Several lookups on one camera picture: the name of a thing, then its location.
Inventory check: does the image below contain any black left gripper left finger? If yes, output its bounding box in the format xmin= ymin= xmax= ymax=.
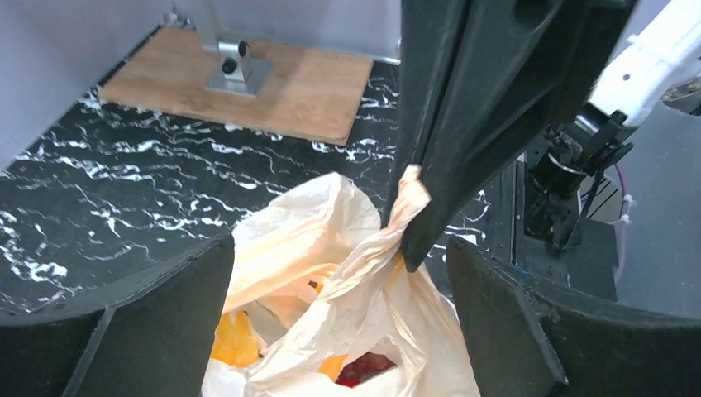
xmin=1 ymin=233 xmax=235 ymax=396

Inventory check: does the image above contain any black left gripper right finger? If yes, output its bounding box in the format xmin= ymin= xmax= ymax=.
xmin=446 ymin=238 xmax=700 ymax=396

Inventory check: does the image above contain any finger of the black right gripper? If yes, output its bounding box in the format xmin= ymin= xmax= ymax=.
xmin=383 ymin=1 xmax=482 ymax=226
xmin=401 ymin=1 xmax=636 ymax=272

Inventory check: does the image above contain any translucent peach plastic bag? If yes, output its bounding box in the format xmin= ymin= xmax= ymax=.
xmin=202 ymin=165 xmax=479 ymax=396

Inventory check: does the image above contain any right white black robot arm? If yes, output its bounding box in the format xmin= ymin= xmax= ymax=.
xmin=394 ymin=1 xmax=700 ymax=272

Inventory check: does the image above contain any brown wooden board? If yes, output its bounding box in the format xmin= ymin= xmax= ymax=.
xmin=99 ymin=27 xmax=373 ymax=146

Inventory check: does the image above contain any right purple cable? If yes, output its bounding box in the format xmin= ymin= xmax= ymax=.
xmin=608 ymin=161 xmax=633 ymax=286

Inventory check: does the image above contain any silver metal bracket mount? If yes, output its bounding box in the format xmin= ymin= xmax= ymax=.
xmin=189 ymin=0 xmax=274 ymax=98

